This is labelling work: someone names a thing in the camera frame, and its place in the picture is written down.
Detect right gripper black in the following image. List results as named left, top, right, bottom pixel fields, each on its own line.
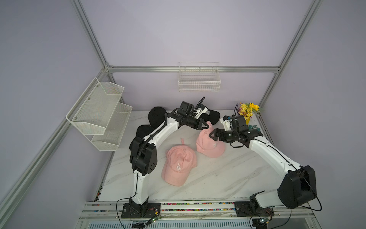
left=209, top=129, right=239, bottom=143

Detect black cap with white label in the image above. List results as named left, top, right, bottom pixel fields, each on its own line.
left=202, top=109, right=220, bottom=125

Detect pink cap script logo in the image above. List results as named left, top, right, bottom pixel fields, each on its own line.
left=196, top=121, right=226, bottom=158

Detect pink cap LA logo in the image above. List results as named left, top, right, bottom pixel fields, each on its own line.
left=161, top=138, right=197, bottom=187

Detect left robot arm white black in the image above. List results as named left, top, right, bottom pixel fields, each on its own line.
left=130, top=97, right=209, bottom=205

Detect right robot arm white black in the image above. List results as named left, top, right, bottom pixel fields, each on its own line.
left=209, top=115, right=317, bottom=211

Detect green garden gloves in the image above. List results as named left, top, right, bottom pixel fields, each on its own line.
left=248, top=124, right=262, bottom=133

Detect yellow artificial flowers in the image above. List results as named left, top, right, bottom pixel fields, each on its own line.
left=237, top=103, right=261, bottom=121

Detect black cap back left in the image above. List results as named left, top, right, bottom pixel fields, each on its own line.
left=148, top=106, right=167, bottom=129

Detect black cap near left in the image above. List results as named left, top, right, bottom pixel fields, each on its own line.
left=129, top=125, right=155, bottom=151

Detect lower white mesh shelf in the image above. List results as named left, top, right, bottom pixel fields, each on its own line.
left=91, top=103, right=132, bottom=151

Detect white mesh shelf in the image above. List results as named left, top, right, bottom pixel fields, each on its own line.
left=91, top=103, right=132, bottom=151
left=66, top=78, right=124, bottom=135

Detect upper white mesh shelf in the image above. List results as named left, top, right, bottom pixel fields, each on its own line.
left=66, top=78, right=124, bottom=135

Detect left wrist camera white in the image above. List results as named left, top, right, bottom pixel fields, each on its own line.
left=195, top=104, right=208, bottom=119

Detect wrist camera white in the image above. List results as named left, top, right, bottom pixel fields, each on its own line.
left=220, top=115, right=232, bottom=131
left=195, top=104, right=208, bottom=119

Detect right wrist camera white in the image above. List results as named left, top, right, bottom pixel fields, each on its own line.
left=220, top=115, right=232, bottom=131

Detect white wire basket wall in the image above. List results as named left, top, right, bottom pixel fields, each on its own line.
left=178, top=62, right=221, bottom=93

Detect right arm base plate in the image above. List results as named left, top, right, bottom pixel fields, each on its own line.
left=234, top=201, right=275, bottom=217

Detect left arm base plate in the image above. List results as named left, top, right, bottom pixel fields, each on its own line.
left=120, top=202, right=161, bottom=219

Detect aluminium rail front frame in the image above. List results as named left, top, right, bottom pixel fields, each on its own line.
left=77, top=199, right=318, bottom=224

